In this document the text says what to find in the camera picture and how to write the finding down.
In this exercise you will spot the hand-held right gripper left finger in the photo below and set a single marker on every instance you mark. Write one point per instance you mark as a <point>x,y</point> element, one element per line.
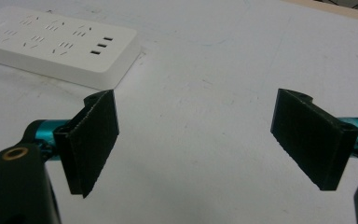
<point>90,143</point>

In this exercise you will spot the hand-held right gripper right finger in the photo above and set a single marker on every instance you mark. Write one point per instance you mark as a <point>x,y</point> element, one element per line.
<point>310,137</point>

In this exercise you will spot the white power strip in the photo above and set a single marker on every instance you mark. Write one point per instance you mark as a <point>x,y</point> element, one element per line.
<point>56,43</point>

